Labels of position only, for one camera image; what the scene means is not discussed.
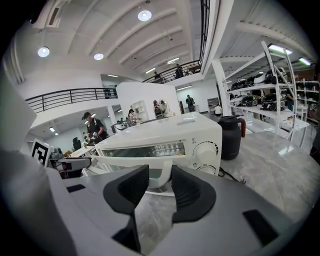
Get white toaster oven door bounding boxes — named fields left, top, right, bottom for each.
left=90, top=154, right=187, bottom=191

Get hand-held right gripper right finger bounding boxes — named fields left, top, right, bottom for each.
left=170, top=164, right=217, bottom=224

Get ceiling air vent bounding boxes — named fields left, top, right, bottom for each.
left=48, top=6, right=61, bottom=26

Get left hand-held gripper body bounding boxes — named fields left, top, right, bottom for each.
left=31, top=138, right=92, bottom=180

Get white bookshelf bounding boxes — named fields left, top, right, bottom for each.
left=131, top=99, right=149, bottom=121

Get row of black white helmets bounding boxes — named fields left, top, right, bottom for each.
left=228, top=67, right=288, bottom=112

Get black power cable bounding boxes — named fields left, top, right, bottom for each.
left=218, top=166, right=248, bottom=185

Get dark storage shelves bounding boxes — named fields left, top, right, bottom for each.
left=294, top=79, right=320, bottom=124

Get black kettle with red handle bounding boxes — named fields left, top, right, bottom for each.
left=217, top=115, right=247, bottom=161

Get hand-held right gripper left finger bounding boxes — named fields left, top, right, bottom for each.
left=102, top=164, right=150, bottom=253

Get white toaster oven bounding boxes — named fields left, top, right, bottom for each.
left=90, top=111, right=223, bottom=197

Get white work table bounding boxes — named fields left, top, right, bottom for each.
left=69, top=144, right=96, bottom=159

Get white metal shelf rack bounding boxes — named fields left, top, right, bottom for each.
left=223, top=40, right=311, bottom=148

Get black balcony railing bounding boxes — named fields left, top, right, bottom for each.
left=142, top=59, right=202, bottom=85
left=24, top=87, right=119, bottom=114

